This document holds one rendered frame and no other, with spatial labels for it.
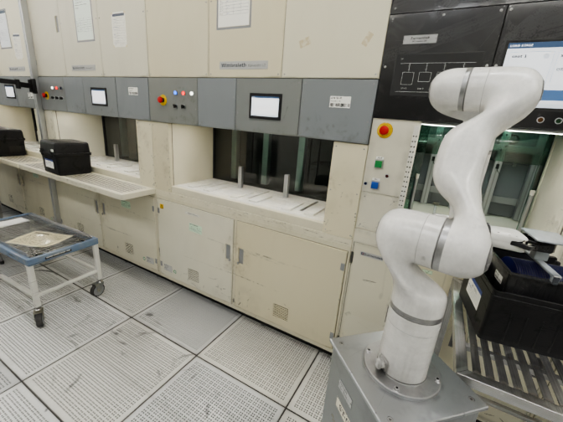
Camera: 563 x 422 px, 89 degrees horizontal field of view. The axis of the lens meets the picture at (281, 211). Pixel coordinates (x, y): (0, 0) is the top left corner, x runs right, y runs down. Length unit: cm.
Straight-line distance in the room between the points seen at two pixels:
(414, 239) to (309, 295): 116
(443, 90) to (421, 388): 72
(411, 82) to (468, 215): 83
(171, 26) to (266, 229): 135
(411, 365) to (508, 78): 68
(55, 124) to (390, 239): 317
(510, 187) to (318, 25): 155
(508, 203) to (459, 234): 168
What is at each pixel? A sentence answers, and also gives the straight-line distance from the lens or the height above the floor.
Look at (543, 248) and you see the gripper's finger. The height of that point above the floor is 106.
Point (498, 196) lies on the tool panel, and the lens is 235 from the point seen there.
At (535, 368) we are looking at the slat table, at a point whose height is 76.
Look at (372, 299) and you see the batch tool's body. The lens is 164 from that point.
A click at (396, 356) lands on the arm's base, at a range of 83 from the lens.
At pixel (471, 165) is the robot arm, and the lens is 75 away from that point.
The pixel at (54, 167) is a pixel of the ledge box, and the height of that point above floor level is 86.
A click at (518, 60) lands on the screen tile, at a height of 162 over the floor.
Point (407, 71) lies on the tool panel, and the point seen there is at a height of 159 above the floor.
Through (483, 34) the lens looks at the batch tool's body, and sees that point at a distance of 143.
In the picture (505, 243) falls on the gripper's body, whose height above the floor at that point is 105.
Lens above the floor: 136
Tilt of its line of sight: 18 degrees down
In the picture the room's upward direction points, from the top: 5 degrees clockwise
